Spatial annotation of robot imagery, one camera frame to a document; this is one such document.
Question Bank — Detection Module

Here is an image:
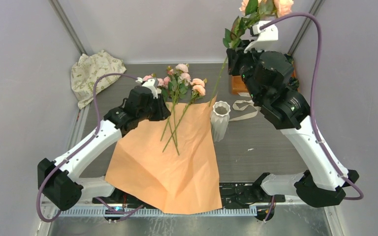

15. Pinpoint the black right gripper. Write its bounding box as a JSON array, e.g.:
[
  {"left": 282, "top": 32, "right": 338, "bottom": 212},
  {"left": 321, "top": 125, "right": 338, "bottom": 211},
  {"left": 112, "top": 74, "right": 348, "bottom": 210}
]
[{"left": 226, "top": 39, "right": 265, "bottom": 103}]

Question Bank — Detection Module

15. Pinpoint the pink rose stem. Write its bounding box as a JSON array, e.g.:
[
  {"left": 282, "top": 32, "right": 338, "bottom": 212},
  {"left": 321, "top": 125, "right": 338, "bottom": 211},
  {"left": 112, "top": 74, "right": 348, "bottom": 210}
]
[
  {"left": 160, "top": 63, "right": 192, "bottom": 142},
  {"left": 142, "top": 74, "right": 180, "bottom": 155}
]

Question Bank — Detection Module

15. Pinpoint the beige printed ribbon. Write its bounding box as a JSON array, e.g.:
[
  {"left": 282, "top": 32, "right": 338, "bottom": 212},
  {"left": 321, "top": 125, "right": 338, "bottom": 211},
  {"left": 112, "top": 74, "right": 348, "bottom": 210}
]
[{"left": 229, "top": 92, "right": 259, "bottom": 121}]

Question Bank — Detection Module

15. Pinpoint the peach rose stem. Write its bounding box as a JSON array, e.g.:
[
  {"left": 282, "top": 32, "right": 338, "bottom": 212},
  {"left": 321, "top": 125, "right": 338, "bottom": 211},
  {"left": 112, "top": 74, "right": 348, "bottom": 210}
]
[
  {"left": 160, "top": 78, "right": 208, "bottom": 152},
  {"left": 219, "top": 0, "right": 296, "bottom": 107}
]

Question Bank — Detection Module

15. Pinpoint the orange wrapping paper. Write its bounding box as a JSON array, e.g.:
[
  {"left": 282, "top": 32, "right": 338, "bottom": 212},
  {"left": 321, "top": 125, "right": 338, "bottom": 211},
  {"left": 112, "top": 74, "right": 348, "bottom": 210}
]
[{"left": 105, "top": 102, "right": 222, "bottom": 214}]

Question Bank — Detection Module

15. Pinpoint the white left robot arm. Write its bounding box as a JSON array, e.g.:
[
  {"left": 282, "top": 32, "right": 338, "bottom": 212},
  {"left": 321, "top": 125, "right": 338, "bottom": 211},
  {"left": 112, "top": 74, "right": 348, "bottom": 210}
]
[{"left": 37, "top": 79, "right": 171, "bottom": 211}]

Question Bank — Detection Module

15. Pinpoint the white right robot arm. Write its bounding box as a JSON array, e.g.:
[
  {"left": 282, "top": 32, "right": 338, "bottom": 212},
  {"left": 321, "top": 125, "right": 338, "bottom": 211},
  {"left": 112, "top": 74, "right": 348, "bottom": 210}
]
[{"left": 226, "top": 40, "right": 359, "bottom": 207}]

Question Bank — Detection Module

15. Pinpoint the white ribbed ceramic vase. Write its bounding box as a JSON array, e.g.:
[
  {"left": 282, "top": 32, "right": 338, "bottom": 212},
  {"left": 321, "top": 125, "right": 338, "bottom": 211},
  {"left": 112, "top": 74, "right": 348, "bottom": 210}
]
[{"left": 210, "top": 101, "right": 231, "bottom": 142}]

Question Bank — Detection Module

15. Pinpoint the orange wooden compartment tray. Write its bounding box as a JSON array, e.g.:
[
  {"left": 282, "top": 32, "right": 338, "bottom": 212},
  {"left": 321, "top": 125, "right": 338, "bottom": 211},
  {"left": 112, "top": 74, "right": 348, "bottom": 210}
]
[{"left": 230, "top": 54, "right": 297, "bottom": 94}]

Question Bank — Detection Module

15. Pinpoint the dark rolled cloth front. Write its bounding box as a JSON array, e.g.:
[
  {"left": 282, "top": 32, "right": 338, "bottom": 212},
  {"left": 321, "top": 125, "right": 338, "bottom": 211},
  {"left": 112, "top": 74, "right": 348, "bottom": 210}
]
[{"left": 289, "top": 77, "right": 300, "bottom": 91}]

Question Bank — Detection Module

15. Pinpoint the cream green printed cloth bag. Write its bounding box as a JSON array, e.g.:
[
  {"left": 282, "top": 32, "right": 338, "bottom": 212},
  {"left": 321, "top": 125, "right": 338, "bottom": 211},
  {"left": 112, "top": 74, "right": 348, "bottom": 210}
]
[{"left": 70, "top": 50, "right": 126, "bottom": 110}]

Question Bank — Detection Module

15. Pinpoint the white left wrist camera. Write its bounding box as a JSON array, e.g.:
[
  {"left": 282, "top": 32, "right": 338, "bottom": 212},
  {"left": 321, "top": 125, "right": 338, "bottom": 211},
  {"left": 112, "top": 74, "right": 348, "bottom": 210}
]
[{"left": 136, "top": 77, "right": 161, "bottom": 99}]

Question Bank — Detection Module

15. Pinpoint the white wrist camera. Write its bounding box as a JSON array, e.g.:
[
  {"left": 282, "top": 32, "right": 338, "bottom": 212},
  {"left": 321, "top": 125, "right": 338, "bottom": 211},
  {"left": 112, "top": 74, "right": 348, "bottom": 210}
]
[
  {"left": 244, "top": 21, "right": 279, "bottom": 53},
  {"left": 136, "top": 77, "right": 161, "bottom": 99}
]

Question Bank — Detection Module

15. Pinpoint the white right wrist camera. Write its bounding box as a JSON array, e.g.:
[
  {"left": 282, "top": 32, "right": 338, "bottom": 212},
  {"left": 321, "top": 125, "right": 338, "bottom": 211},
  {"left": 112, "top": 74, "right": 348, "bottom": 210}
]
[{"left": 244, "top": 21, "right": 279, "bottom": 53}]

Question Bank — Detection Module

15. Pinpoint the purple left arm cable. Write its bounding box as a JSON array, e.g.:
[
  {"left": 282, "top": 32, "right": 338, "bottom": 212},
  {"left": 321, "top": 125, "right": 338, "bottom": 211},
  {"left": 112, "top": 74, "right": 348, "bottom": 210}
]
[{"left": 36, "top": 73, "right": 144, "bottom": 223}]

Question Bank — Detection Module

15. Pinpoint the aluminium front frame rail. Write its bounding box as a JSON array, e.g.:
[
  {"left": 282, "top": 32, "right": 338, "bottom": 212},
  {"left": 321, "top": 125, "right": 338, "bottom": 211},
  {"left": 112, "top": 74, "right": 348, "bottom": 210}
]
[{"left": 41, "top": 184, "right": 338, "bottom": 218}]

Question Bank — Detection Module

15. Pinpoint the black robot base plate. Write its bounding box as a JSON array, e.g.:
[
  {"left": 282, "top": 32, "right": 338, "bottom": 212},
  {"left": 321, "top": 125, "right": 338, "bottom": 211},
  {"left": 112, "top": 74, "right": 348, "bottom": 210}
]
[{"left": 101, "top": 182, "right": 272, "bottom": 209}]

